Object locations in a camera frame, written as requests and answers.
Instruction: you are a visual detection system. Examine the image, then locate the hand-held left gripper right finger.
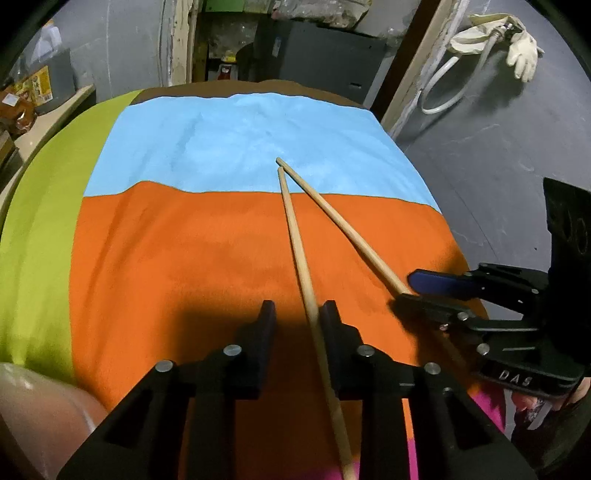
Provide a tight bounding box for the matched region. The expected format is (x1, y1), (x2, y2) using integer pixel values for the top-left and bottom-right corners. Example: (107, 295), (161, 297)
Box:
(318, 300), (539, 480)

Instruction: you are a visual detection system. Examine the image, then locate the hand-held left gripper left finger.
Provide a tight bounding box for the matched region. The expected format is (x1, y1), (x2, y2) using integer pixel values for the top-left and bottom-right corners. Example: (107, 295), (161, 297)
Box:
(58, 300), (278, 480)

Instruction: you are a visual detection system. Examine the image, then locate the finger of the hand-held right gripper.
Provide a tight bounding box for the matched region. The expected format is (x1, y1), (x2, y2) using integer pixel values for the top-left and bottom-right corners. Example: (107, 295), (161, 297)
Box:
(392, 294), (542, 357)
(407, 262), (550, 306)

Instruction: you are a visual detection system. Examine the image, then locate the wooden chopstick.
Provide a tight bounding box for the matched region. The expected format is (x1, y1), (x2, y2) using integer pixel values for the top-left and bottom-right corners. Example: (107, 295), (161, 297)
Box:
(276, 167), (358, 480)
(276, 157), (414, 296)

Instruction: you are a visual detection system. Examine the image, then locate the person's right hand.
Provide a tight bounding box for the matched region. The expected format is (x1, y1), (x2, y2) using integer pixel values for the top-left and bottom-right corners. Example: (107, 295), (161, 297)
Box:
(510, 390), (555, 430)

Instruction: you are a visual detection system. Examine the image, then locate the multicoloured blanket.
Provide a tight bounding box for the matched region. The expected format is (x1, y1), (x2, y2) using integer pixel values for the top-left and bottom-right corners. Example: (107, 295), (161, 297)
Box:
(0, 80), (506, 480)

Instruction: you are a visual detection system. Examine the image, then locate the glossy beige bowl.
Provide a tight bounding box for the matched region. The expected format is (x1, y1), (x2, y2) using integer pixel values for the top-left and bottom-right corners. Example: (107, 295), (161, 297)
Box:
(0, 362), (110, 480)

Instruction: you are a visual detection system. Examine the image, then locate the white work glove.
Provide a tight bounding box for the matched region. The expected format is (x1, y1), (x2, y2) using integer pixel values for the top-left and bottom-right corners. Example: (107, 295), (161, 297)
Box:
(450, 13), (525, 56)

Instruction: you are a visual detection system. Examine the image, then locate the dark grey cabinet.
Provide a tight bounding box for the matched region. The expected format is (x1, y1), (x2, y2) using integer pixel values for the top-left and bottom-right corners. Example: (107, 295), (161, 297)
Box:
(255, 21), (387, 118)

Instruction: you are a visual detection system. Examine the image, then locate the grey box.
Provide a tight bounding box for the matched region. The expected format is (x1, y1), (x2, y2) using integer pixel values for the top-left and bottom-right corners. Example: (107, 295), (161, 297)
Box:
(46, 48), (77, 109)

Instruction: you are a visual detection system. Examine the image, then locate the red-brown packet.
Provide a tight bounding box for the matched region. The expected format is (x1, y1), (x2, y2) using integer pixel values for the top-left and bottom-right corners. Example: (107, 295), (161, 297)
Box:
(0, 90), (38, 136)

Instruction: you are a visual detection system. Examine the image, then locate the yellow packet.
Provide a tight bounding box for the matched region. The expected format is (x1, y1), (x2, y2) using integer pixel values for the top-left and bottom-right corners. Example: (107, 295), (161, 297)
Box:
(21, 67), (55, 104)

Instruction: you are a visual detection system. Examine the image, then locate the white hose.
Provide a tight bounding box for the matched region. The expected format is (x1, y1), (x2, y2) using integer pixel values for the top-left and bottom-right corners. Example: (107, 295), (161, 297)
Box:
(419, 30), (502, 115)

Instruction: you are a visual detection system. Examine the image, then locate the wooden door frame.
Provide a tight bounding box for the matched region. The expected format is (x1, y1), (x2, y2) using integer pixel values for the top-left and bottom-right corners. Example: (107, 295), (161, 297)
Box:
(381, 0), (467, 139)

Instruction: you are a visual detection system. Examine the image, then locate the pale wooden door post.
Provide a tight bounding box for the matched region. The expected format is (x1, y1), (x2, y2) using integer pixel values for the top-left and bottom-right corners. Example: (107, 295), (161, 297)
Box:
(168, 0), (197, 86)

